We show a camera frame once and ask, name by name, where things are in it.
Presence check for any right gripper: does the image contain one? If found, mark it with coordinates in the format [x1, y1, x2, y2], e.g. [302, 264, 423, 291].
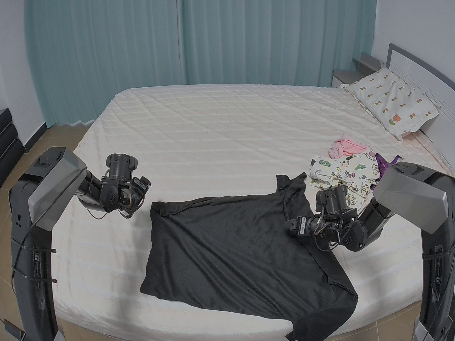
[287, 216, 320, 238]

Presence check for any black T-shirt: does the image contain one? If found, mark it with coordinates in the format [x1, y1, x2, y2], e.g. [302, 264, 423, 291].
[140, 172, 359, 341]

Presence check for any bed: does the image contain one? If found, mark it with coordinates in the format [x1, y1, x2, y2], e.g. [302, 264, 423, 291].
[53, 43, 455, 341]

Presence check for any white printed garment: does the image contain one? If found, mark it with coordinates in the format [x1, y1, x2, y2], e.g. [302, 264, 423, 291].
[309, 151, 382, 212]

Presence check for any pink garment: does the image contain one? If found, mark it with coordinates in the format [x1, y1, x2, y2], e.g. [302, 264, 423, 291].
[328, 132, 374, 161]

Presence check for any purple garment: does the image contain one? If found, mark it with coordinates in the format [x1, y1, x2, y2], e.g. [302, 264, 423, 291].
[371, 152, 404, 191]

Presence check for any white printed pillow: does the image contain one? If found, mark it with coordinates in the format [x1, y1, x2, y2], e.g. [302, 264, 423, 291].
[343, 66, 441, 141]

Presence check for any grey bedside table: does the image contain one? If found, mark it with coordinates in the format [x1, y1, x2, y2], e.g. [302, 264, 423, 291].
[332, 51, 386, 89]

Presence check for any blue-green curtain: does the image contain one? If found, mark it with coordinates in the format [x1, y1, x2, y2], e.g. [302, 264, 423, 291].
[179, 0, 378, 88]
[24, 0, 185, 127]

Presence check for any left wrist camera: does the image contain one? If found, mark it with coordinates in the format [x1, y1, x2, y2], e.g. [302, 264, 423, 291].
[132, 176, 153, 193]

